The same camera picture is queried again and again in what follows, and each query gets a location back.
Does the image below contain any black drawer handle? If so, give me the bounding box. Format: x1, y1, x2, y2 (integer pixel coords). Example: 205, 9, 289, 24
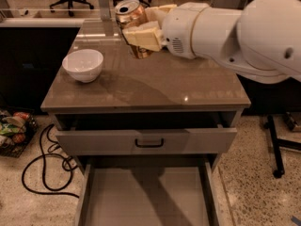
135, 138, 165, 149

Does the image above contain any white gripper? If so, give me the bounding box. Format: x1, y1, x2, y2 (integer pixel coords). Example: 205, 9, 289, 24
122, 2, 209, 59

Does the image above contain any orange soda can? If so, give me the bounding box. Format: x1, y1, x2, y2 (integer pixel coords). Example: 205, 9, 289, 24
115, 0, 151, 59

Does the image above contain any black stand leg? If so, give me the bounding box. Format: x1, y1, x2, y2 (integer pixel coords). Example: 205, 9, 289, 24
263, 115, 301, 178

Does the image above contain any grey middle drawer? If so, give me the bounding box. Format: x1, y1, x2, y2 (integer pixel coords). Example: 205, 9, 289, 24
74, 161, 222, 226

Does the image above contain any grey top drawer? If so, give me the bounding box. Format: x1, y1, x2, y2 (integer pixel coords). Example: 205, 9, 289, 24
56, 122, 237, 155

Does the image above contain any metal post left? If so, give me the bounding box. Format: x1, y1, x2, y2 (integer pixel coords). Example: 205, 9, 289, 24
98, 0, 111, 21

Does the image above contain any grey drawer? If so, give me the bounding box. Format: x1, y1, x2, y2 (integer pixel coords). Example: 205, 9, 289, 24
56, 122, 237, 155
74, 161, 222, 226

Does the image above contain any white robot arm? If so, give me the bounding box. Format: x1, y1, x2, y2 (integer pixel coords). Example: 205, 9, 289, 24
122, 0, 301, 84

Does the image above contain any black wire basket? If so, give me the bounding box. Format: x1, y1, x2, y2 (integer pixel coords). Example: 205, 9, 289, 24
0, 107, 39, 158

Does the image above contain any white ceramic bowl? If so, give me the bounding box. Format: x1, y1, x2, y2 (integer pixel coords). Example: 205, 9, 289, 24
62, 49, 103, 83

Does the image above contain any grey drawer cabinet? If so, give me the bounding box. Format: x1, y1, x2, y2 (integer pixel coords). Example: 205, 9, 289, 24
40, 18, 252, 226

